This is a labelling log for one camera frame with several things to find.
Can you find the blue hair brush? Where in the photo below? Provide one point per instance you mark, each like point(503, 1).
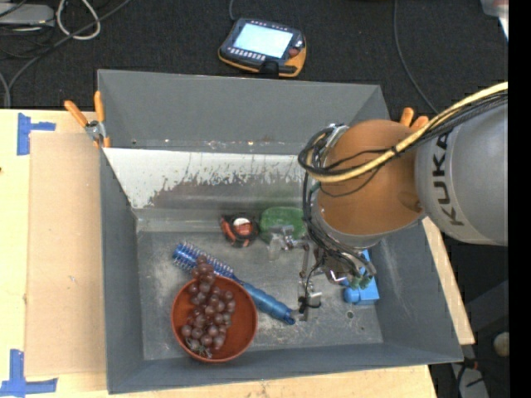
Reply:
point(265, 301)

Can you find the black and orange tape measure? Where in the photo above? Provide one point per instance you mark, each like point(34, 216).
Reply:
point(240, 229)

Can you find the light blue plastic block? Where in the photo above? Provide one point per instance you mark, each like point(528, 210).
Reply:
point(369, 294)

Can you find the brown cardboard board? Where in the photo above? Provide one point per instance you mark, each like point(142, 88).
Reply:
point(62, 243)

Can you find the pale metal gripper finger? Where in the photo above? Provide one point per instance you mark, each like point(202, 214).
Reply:
point(286, 241)
point(314, 299)

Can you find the red-brown bowl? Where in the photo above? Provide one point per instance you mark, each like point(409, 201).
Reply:
point(242, 326)

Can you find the green rounded thing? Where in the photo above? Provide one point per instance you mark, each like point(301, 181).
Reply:
point(282, 218)

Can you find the dark red grape bunch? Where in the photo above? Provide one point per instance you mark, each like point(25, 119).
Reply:
point(207, 305)

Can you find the grey metal bin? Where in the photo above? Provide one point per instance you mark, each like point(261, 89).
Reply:
point(265, 110)

